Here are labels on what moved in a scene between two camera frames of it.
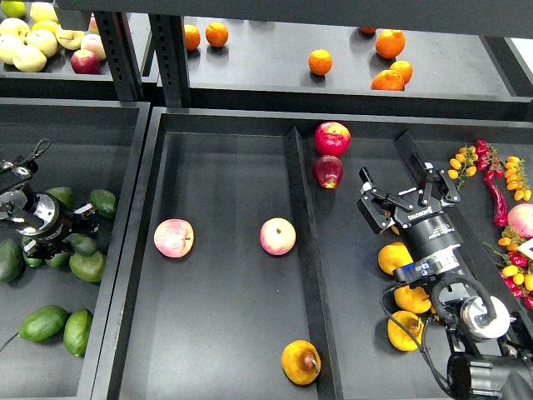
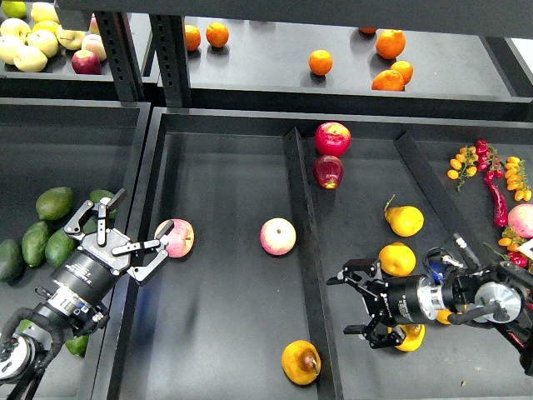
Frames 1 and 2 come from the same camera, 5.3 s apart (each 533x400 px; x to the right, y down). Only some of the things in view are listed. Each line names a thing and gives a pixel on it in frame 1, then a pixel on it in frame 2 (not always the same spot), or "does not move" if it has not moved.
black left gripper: [49, 227] -> [102, 257]
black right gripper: [428, 234] -> [396, 300]
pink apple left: [174, 237] does not move
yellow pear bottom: [399, 337] does not move
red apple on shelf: [86, 62] does not move
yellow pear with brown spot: [301, 362] does not move
